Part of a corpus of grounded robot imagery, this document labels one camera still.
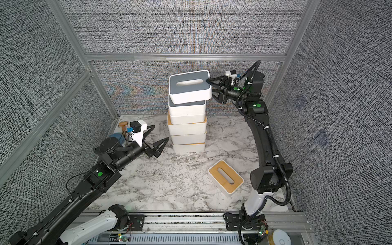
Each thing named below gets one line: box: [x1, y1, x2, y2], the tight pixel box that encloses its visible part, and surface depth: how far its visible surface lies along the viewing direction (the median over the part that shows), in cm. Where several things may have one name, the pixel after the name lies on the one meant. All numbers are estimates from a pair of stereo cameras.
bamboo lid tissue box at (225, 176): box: [208, 159, 245, 195], surface depth 87 cm
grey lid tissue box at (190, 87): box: [168, 69, 212, 105], surface depth 66 cm
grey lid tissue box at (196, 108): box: [168, 95, 207, 117], surface depth 72 cm
